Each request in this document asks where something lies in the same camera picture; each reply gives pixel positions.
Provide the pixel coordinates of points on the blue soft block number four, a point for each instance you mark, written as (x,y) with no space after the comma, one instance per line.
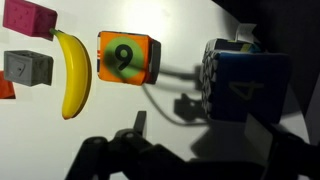
(239,77)

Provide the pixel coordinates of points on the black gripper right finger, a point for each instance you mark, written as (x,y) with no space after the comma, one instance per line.
(286,155)

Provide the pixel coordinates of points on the magenta cube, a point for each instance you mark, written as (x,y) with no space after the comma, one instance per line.
(29,18)

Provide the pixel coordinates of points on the yellow banana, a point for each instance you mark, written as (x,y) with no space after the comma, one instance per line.
(78,73)

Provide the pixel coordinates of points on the orange soft block number nine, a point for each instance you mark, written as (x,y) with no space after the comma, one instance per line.
(128,58)

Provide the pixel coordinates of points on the orange cube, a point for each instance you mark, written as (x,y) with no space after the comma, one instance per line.
(6,88)

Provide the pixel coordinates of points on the white round table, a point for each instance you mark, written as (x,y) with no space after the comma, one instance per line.
(36,143)

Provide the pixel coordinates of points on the grey cube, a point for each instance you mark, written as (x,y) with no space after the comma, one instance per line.
(27,67)

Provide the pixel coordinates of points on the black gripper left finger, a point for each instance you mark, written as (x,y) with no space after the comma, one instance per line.
(129,153)

